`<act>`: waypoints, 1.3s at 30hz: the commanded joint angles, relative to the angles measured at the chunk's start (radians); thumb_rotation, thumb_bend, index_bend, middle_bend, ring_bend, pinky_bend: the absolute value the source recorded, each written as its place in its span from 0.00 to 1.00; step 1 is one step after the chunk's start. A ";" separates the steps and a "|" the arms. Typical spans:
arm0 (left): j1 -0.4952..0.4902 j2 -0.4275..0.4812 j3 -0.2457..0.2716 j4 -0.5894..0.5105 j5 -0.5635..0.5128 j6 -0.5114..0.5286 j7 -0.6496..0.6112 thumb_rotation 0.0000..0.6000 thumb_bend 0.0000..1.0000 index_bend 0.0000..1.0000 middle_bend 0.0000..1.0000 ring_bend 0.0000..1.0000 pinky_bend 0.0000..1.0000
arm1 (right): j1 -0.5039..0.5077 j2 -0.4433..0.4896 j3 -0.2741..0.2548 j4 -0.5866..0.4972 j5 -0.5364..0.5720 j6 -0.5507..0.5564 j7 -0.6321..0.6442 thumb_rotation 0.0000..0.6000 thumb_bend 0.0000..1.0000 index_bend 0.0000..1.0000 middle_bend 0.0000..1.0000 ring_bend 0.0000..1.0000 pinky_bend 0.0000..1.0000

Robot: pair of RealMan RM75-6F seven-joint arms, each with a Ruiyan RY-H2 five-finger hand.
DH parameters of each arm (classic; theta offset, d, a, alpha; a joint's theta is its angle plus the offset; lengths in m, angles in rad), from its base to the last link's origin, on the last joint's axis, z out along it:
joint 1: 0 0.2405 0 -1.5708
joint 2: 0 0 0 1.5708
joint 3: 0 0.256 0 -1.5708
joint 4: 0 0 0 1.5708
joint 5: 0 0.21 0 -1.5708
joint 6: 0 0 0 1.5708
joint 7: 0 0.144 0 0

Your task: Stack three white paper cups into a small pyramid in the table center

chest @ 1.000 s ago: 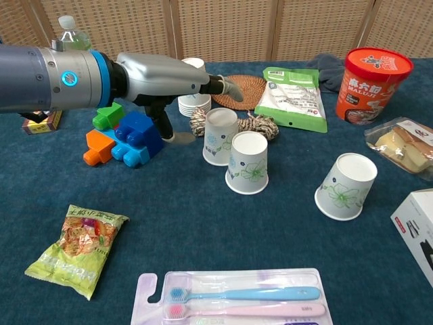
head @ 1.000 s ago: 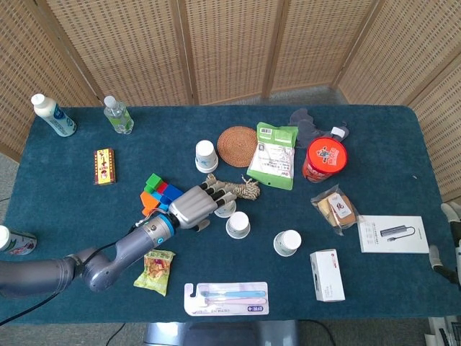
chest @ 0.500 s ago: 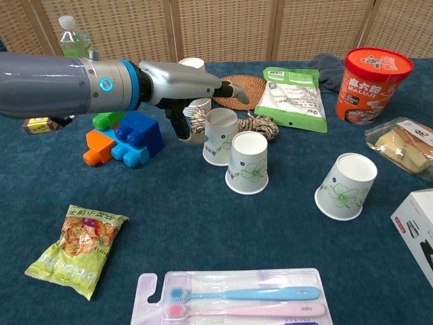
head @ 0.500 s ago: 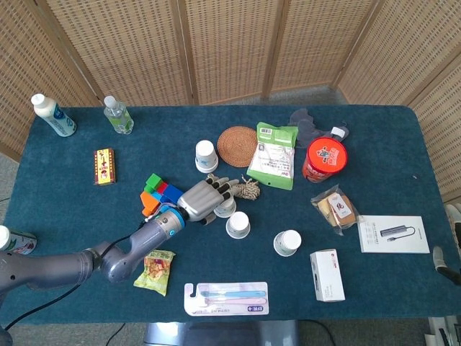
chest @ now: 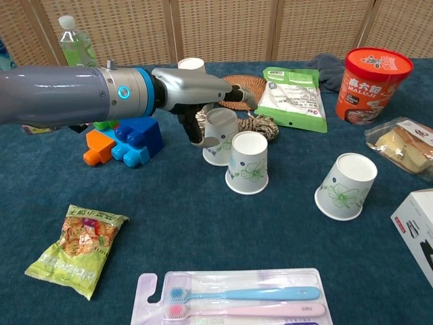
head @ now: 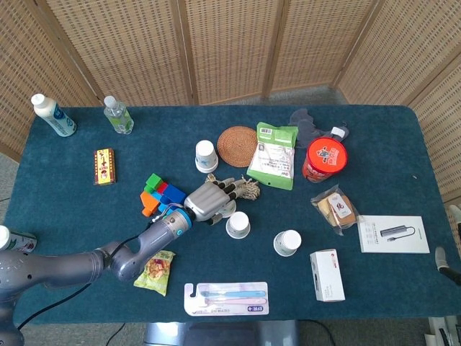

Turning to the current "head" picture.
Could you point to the small printed drink bottle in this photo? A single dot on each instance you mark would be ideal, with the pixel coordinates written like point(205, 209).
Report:
point(19, 242)

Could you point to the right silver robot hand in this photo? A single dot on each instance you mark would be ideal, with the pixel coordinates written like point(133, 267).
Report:
point(441, 259)

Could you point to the clear bottle green label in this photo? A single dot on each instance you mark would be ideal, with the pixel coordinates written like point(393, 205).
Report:
point(118, 115)

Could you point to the green snack packet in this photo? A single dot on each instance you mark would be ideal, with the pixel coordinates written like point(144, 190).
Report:
point(155, 274)

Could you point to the cake slices clear bag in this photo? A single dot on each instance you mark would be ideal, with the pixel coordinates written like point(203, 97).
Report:
point(336, 209)

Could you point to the red toy block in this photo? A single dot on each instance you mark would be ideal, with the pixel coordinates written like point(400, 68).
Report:
point(163, 188)

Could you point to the white box red logo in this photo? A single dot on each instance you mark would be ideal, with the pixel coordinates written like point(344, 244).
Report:
point(327, 275)

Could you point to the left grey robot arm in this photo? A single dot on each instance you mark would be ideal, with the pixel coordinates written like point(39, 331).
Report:
point(162, 232)

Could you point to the white floral paper cup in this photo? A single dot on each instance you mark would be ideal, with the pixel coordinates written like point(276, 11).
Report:
point(237, 224)
point(287, 242)
point(230, 211)
point(206, 155)

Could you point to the green white pouch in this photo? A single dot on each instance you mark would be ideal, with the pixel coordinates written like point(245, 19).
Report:
point(273, 158)

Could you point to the red instant noodle cup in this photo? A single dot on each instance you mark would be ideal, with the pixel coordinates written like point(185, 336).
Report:
point(326, 155)

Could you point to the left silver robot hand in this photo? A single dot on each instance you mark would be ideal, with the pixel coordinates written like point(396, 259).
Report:
point(205, 202)

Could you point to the flat white hub box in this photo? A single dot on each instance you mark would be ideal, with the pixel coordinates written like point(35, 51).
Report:
point(385, 234)

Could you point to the grey cloth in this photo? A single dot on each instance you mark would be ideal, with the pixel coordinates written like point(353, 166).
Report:
point(304, 126)

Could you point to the woven wooden folding screen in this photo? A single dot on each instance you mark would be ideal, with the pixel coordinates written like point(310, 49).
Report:
point(230, 47)

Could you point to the white bottle blue label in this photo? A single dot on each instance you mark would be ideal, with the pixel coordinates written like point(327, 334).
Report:
point(54, 115)

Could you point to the toothbrush blister pack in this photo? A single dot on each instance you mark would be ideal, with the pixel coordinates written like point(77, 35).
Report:
point(227, 308)

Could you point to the pink toothbrush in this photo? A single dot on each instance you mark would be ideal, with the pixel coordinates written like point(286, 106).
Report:
point(234, 300)

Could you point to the orange toy block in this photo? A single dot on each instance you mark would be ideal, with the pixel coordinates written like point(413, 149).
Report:
point(148, 203)

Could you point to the small yellow red box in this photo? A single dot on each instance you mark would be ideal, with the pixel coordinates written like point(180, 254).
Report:
point(104, 167)

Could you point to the green toy block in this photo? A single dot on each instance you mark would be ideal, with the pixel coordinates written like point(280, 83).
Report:
point(153, 181)

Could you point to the round woven rattan coaster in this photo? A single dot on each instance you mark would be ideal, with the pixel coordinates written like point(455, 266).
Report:
point(236, 146)

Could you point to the dark blue toy block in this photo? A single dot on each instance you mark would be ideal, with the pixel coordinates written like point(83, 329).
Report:
point(174, 194)

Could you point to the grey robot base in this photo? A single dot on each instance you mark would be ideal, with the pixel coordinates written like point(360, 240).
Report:
point(219, 333)

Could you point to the blue toothbrush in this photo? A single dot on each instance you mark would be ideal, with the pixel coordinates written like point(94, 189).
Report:
point(234, 293)

